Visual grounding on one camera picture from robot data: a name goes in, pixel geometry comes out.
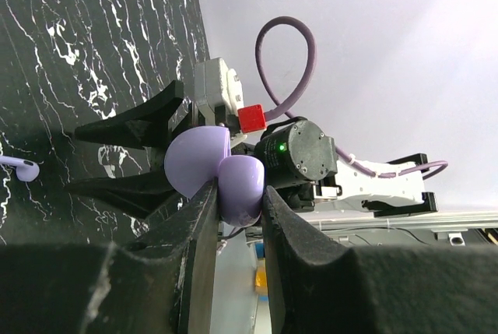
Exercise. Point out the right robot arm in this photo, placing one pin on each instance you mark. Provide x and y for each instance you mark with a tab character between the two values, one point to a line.
231	143

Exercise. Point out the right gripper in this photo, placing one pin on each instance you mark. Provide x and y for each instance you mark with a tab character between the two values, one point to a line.
296	154

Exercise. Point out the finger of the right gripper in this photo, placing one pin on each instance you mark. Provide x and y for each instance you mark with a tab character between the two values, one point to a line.
145	125
137	196

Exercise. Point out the aluminium frame rail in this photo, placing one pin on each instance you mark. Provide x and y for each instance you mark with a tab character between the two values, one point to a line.
458	229

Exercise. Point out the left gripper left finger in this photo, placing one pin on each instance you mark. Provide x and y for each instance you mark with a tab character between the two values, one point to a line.
160	283

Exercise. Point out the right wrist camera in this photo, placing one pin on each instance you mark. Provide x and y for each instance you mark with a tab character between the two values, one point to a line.
219	98

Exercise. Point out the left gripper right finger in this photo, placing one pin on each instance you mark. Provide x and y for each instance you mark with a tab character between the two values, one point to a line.
316	285

